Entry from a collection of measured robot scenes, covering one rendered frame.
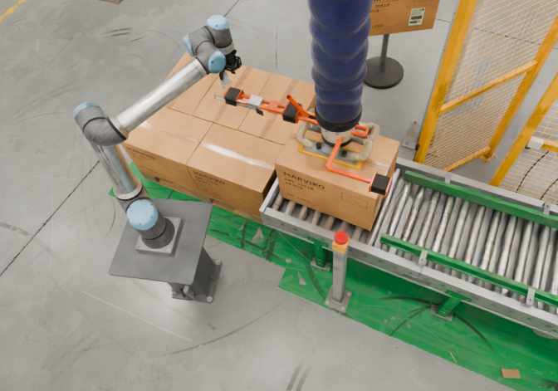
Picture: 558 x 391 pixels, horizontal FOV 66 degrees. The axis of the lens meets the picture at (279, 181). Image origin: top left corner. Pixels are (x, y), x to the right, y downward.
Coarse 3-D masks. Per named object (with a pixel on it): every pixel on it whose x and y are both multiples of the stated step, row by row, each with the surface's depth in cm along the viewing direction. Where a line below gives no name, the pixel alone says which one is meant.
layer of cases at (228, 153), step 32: (192, 96) 330; (160, 128) 317; (192, 128) 313; (224, 128) 310; (256, 128) 307; (288, 128) 304; (160, 160) 311; (192, 160) 298; (224, 160) 295; (256, 160) 293; (224, 192) 307; (256, 192) 282
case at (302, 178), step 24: (288, 144) 247; (384, 144) 240; (288, 168) 239; (312, 168) 237; (384, 168) 232; (288, 192) 264; (312, 192) 249; (336, 192) 236; (360, 192) 226; (336, 216) 261; (360, 216) 247
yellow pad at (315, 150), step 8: (312, 144) 224; (320, 144) 220; (304, 152) 223; (312, 152) 222; (320, 152) 221; (344, 152) 216; (352, 152) 219; (336, 160) 218; (344, 160) 216; (352, 168) 216; (360, 168) 215
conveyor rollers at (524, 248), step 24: (408, 192) 268; (384, 216) 263; (432, 216) 258; (480, 216) 254; (408, 240) 252; (456, 240) 248; (504, 240) 247; (528, 240) 244; (432, 264) 242; (480, 264) 241; (504, 264) 238; (552, 288) 229; (552, 312) 223
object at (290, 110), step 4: (288, 104) 224; (300, 104) 222; (284, 108) 221; (288, 108) 222; (292, 108) 222; (284, 112) 221; (288, 112) 221; (292, 112) 220; (296, 112) 220; (300, 112) 221; (284, 116) 220; (288, 116) 219; (292, 116) 218; (296, 116) 218; (284, 120) 223; (288, 120) 222; (292, 120) 221; (296, 120) 220
